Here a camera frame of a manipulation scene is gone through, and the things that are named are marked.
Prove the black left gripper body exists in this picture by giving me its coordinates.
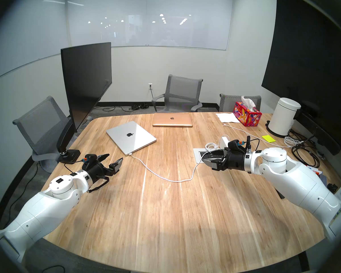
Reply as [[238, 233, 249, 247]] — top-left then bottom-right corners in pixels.
[[84, 160, 115, 183]]

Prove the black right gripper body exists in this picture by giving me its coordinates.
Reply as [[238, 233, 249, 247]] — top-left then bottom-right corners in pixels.
[[221, 150, 247, 171]]

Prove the white laptop charging cable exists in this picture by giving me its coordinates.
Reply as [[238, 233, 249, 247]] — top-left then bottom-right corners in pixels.
[[129, 142, 219, 182]]

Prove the silver MacBook laptop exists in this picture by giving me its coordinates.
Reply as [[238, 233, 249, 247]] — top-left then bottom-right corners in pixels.
[[106, 121, 157, 156]]

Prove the gold MacBook laptop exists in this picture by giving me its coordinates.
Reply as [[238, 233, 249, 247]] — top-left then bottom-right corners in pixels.
[[152, 113, 193, 127]]

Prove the silver table power outlet box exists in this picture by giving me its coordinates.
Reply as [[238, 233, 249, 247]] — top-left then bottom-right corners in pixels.
[[193, 148, 216, 164]]

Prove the white paper napkin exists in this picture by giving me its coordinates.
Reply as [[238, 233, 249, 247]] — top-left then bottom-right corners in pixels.
[[216, 113, 240, 123]]

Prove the colourful floral tissue box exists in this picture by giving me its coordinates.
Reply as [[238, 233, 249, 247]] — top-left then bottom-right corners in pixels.
[[233, 96, 262, 127]]

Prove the grey mesh office chair backrest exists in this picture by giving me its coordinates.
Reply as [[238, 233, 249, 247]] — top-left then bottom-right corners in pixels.
[[219, 94, 262, 112]]

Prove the white cylindrical bin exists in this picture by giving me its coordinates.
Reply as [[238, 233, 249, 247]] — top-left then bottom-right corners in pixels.
[[266, 98, 302, 138]]

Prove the grey mesh chair without armrests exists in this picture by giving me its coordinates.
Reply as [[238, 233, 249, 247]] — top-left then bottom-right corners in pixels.
[[13, 96, 74, 173]]

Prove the grey mesh chair with armrests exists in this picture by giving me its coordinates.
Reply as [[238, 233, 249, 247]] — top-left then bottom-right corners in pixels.
[[152, 74, 203, 113]]

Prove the black curved desktop monitor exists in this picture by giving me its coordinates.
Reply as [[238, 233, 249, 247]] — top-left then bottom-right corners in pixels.
[[61, 42, 113, 133]]

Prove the black video conference bar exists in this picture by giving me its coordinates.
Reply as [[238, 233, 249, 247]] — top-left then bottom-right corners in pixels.
[[294, 105, 341, 156]]

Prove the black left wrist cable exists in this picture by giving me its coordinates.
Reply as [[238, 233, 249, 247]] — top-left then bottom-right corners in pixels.
[[64, 157, 111, 194]]

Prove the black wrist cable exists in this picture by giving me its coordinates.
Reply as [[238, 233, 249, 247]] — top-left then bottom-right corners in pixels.
[[64, 157, 111, 194], [235, 135, 260, 156]]

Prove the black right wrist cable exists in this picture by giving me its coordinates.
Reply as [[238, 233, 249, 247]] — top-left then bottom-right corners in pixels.
[[235, 135, 260, 156]]

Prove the long white cable with coil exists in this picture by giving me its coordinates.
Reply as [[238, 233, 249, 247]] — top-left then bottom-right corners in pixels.
[[223, 124, 304, 148]]

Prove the black coiled cable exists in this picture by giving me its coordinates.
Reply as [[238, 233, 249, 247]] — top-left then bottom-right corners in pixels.
[[291, 136, 321, 168]]

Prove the black floor cable bundle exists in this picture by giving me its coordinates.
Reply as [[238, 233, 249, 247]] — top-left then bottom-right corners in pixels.
[[95, 103, 151, 112]]

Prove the large black wall television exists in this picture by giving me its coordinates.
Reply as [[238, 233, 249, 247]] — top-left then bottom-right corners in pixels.
[[261, 0, 341, 139]]

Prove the glass wall whiteboard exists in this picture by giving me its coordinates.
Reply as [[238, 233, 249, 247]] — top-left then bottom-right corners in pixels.
[[67, 0, 234, 50]]

